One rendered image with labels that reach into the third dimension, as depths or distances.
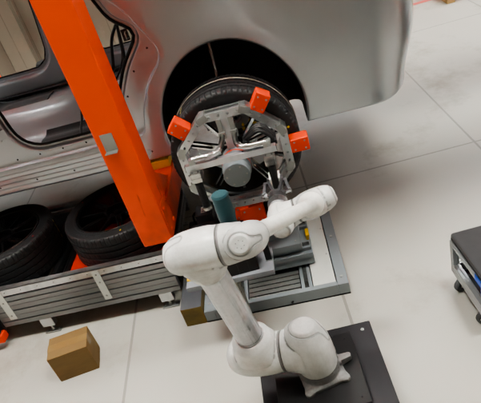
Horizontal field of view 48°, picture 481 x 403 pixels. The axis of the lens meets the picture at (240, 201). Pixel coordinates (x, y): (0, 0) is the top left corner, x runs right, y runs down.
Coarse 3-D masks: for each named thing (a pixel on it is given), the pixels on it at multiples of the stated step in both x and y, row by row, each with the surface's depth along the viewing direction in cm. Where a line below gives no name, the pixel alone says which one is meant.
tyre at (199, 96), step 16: (208, 80) 268; (224, 80) 262; (240, 80) 260; (192, 96) 263; (208, 96) 251; (224, 96) 251; (240, 96) 251; (272, 96) 255; (192, 112) 255; (272, 112) 256; (288, 112) 257; (288, 128) 260; (176, 144) 264; (176, 160) 269
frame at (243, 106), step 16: (208, 112) 251; (224, 112) 246; (240, 112) 246; (256, 112) 247; (192, 128) 251; (272, 128) 251; (288, 144) 256; (288, 160) 261; (288, 176) 266; (192, 192) 270; (208, 192) 270; (256, 192) 276
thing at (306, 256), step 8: (304, 224) 318; (304, 232) 315; (304, 240) 309; (304, 248) 300; (280, 256) 303; (288, 256) 301; (296, 256) 297; (304, 256) 297; (312, 256) 297; (280, 264) 300; (288, 264) 300; (296, 264) 300; (304, 264) 300
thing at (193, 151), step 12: (252, 120) 260; (216, 132) 263; (240, 132) 269; (276, 132) 264; (192, 144) 267; (204, 144) 267; (216, 144) 268; (192, 156) 277; (276, 156) 285; (216, 168) 296; (252, 168) 298; (264, 168) 277; (276, 168) 277; (204, 180) 277; (216, 180) 280; (252, 180) 287; (264, 180) 281; (228, 192) 281; (240, 192) 281
